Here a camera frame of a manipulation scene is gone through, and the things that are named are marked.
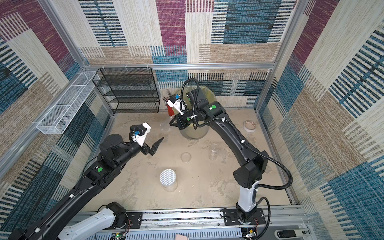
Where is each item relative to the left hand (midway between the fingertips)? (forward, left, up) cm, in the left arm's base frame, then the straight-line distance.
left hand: (154, 130), depth 67 cm
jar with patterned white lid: (-14, -4, -21) cm, 26 cm away
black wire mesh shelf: (+48, +29, -14) cm, 58 cm away
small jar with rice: (+4, -29, -31) cm, 43 cm away
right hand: (+5, -9, -2) cm, 10 cm away
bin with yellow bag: (+22, -16, -31) cm, 41 cm away
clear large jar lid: (+5, -12, -34) cm, 36 cm away
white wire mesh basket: (+9, +46, 0) cm, 47 cm away
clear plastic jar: (+9, -2, -9) cm, 13 cm away
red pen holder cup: (+40, 0, -28) cm, 49 cm away
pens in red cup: (+43, +2, -19) cm, 47 cm away
